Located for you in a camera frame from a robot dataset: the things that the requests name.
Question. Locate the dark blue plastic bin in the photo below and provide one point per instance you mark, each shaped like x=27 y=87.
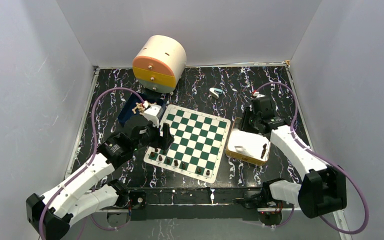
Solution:
x=126 y=111

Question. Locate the green white chess board mat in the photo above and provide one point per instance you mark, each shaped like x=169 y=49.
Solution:
x=199 y=142

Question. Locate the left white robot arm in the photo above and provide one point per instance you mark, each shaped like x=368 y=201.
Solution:
x=55 y=211

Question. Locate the black base frame rail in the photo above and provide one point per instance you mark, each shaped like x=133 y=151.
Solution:
x=246 y=204

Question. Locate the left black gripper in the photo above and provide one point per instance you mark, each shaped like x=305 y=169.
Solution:
x=163 y=141

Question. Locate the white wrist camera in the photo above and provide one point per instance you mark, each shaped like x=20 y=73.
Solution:
x=256 y=95
x=153 y=112

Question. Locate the small white blue clip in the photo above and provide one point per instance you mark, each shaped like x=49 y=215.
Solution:
x=215 y=92

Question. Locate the round drawer cabinet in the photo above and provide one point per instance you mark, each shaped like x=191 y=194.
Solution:
x=160 y=63

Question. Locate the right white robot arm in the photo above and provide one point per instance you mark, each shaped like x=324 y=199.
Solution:
x=322 y=189

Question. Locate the pile of light chess pieces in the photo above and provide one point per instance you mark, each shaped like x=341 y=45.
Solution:
x=140 y=107

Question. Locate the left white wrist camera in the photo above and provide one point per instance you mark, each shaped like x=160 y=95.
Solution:
x=153 y=112

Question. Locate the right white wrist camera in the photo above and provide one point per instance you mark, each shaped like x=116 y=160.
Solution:
x=256 y=95

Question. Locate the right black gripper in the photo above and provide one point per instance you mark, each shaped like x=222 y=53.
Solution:
x=248 y=112

